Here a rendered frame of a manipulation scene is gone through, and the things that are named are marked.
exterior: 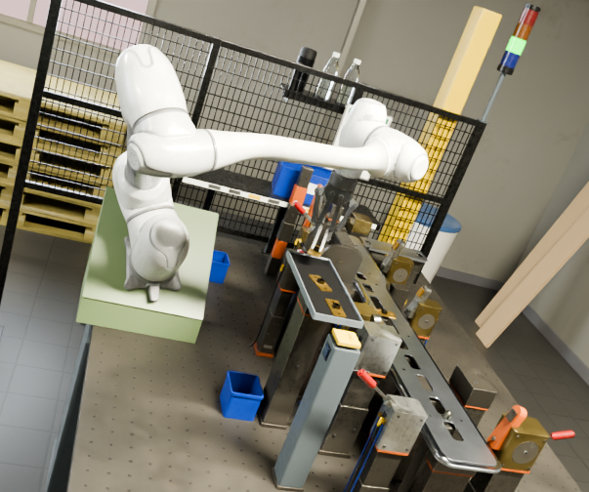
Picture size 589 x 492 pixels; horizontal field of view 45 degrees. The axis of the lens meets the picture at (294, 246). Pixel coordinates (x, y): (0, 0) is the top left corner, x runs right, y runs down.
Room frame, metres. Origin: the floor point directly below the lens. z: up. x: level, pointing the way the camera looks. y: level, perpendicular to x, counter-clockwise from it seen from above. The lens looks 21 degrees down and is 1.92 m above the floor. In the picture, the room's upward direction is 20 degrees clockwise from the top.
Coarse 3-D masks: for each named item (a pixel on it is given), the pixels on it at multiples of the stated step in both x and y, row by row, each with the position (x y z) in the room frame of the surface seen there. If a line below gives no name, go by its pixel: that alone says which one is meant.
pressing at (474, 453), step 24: (360, 240) 2.74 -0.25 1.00; (360, 264) 2.47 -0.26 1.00; (360, 288) 2.24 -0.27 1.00; (384, 288) 2.32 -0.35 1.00; (432, 360) 1.91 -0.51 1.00; (408, 384) 1.72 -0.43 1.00; (432, 384) 1.76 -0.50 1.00; (432, 408) 1.63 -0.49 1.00; (456, 408) 1.68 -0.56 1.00; (432, 432) 1.52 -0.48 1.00; (480, 432) 1.61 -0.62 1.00; (456, 456) 1.46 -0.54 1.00; (480, 456) 1.49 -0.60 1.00
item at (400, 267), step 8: (400, 256) 2.59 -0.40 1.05; (392, 264) 2.53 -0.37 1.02; (400, 264) 2.53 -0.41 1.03; (408, 264) 2.54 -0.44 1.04; (384, 272) 2.56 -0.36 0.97; (392, 272) 2.53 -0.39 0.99; (400, 272) 2.54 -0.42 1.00; (408, 272) 2.55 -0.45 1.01; (392, 280) 2.53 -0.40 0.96; (400, 280) 2.54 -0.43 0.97
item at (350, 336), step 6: (336, 330) 1.55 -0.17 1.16; (342, 330) 1.56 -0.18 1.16; (336, 336) 1.52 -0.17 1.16; (342, 336) 1.53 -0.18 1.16; (348, 336) 1.54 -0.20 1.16; (354, 336) 1.55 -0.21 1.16; (336, 342) 1.51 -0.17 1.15; (342, 342) 1.50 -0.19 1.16; (348, 342) 1.51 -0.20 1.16; (354, 342) 1.52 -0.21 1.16
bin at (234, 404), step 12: (228, 372) 1.79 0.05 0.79; (240, 372) 1.82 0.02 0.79; (228, 384) 1.76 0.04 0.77; (240, 384) 1.82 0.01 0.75; (252, 384) 1.83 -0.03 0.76; (228, 396) 1.72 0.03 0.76; (240, 396) 1.71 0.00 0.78; (252, 396) 1.72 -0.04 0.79; (228, 408) 1.70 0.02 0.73; (240, 408) 1.72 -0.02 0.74; (252, 408) 1.73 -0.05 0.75; (252, 420) 1.73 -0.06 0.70
